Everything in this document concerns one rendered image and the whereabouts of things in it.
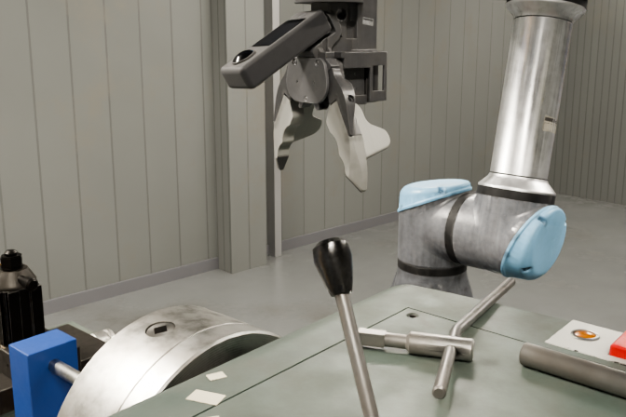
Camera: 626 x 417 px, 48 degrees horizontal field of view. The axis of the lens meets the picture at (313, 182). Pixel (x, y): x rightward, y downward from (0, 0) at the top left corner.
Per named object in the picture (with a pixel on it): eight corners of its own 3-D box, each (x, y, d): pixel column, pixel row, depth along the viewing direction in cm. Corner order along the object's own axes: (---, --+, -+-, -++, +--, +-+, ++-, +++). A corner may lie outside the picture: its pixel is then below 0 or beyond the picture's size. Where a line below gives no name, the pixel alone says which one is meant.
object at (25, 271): (45, 283, 129) (44, 267, 129) (2, 294, 123) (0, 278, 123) (23, 273, 134) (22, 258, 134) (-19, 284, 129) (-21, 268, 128)
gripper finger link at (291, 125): (314, 166, 84) (342, 107, 79) (272, 171, 81) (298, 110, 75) (301, 147, 86) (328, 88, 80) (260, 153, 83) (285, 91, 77)
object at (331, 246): (366, 294, 58) (367, 238, 57) (341, 305, 55) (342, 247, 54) (329, 283, 60) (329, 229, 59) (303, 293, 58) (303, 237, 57)
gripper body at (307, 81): (387, 107, 75) (390, -10, 73) (323, 113, 70) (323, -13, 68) (344, 101, 81) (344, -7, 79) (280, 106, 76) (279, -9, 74)
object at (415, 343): (354, 350, 70) (471, 365, 67) (355, 329, 70) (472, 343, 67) (360, 342, 73) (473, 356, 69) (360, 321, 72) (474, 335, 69)
